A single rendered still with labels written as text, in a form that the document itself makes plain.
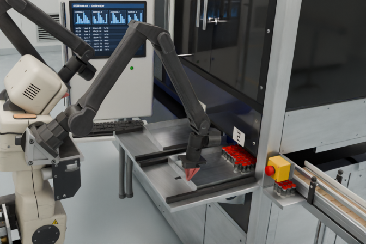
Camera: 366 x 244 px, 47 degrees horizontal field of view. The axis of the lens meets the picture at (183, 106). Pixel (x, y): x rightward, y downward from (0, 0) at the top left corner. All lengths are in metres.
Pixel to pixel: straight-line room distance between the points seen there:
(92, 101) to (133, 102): 1.08
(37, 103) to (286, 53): 0.88
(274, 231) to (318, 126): 0.50
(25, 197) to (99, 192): 1.65
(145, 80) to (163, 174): 0.78
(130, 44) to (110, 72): 0.11
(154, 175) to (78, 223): 1.30
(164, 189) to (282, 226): 0.59
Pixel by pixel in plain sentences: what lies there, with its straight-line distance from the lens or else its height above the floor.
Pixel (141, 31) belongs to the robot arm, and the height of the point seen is 1.52.
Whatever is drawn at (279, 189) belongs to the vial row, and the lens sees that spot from 1.72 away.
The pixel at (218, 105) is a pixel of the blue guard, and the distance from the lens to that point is 1.95.
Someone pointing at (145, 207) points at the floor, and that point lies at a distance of 3.10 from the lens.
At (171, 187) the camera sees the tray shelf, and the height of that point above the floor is 0.88.
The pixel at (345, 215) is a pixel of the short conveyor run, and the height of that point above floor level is 0.93.
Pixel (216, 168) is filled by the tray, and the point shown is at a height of 0.88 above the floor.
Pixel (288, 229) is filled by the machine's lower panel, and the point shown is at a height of 0.61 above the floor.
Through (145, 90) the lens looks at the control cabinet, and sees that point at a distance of 2.43.
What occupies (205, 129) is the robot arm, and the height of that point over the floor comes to 1.14.
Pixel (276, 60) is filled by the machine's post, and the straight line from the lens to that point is 1.56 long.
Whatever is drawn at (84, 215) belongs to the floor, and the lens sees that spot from 3.05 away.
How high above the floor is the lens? 1.82
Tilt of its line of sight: 22 degrees down
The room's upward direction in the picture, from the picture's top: 3 degrees clockwise
